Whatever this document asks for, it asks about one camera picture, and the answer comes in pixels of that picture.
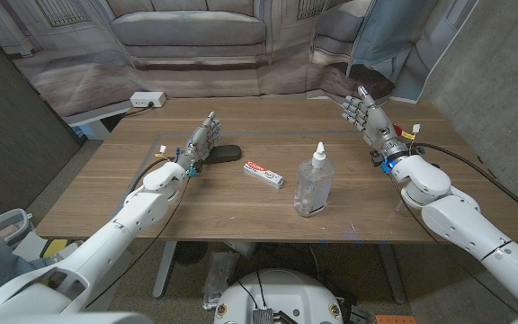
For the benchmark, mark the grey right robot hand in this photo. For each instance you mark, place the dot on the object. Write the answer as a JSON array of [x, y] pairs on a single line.
[[376, 123]]

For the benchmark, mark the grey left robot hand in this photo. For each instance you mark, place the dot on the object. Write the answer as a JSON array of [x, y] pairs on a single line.
[[202, 139]]

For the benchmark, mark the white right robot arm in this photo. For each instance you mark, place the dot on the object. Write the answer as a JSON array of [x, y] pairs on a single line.
[[466, 225]]

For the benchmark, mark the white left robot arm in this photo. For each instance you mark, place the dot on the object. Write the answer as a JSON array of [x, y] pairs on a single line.
[[106, 238]]

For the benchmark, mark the black oval case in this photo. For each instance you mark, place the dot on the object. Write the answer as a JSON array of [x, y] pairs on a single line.
[[225, 154]]

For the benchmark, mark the toothpaste box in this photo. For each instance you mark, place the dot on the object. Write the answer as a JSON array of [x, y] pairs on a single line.
[[263, 174]]

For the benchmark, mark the clear bottle with white nozzle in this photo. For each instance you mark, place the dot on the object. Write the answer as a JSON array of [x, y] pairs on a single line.
[[313, 184]]

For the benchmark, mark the white power strip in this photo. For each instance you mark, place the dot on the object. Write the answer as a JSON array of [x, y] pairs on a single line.
[[147, 99]]

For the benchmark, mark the printed living room backdrop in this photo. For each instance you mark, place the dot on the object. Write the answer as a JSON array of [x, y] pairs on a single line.
[[187, 67]]

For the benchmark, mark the black round fan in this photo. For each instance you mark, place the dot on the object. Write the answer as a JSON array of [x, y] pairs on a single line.
[[190, 253]]

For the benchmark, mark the grey table leg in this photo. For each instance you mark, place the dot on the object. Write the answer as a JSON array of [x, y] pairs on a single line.
[[391, 274], [164, 270]]

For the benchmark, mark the clear plastic bag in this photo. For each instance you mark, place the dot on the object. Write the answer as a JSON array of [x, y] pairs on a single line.
[[218, 279]]

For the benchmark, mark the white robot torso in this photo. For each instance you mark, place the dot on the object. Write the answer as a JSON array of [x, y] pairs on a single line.
[[277, 297]]

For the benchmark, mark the yellow object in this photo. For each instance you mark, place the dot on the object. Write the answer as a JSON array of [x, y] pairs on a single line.
[[54, 246]]

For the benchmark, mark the orange board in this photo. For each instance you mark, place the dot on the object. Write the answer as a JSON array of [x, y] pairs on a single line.
[[396, 320]]

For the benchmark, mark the white grey bin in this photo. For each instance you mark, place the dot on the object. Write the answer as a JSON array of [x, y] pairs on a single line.
[[5, 230]]

